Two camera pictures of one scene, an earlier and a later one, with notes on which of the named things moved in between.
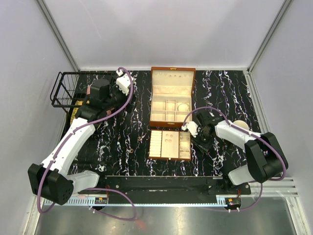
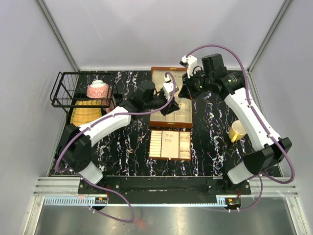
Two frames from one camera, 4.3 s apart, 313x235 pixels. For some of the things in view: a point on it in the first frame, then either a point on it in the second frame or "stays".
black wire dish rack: (68, 87) stays
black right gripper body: (202, 134) -> (196, 84)
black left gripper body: (117, 98) -> (159, 101)
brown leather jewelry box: (171, 95) stays
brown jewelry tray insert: (169, 144) stays
